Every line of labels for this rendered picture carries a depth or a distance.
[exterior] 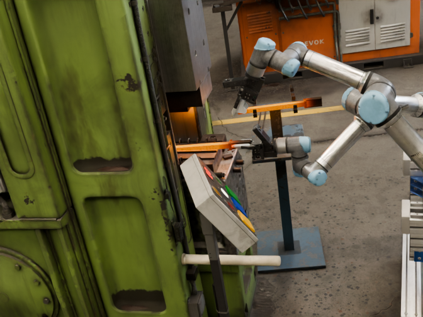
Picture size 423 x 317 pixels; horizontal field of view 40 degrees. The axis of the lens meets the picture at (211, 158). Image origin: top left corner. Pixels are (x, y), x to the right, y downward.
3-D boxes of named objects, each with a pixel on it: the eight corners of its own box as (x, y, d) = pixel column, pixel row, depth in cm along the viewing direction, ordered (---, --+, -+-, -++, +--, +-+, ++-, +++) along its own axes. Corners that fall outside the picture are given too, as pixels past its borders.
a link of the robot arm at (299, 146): (310, 157, 267) (309, 140, 263) (286, 158, 270) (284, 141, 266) (311, 148, 274) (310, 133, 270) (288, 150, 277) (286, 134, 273)
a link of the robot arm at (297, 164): (301, 183, 270) (299, 162, 265) (289, 173, 280) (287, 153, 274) (316, 177, 272) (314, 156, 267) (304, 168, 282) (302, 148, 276)
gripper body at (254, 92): (253, 106, 245) (264, 82, 239) (234, 98, 245) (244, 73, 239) (255, 99, 252) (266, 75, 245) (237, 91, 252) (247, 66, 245)
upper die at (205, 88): (212, 88, 274) (209, 70, 270) (203, 106, 257) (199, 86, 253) (128, 94, 285) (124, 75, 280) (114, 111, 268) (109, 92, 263)
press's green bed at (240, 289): (258, 280, 343) (248, 214, 322) (248, 327, 311) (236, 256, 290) (169, 278, 357) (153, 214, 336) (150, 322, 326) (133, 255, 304)
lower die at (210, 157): (223, 155, 290) (220, 140, 286) (214, 176, 273) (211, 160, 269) (143, 158, 301) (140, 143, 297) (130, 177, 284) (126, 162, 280)
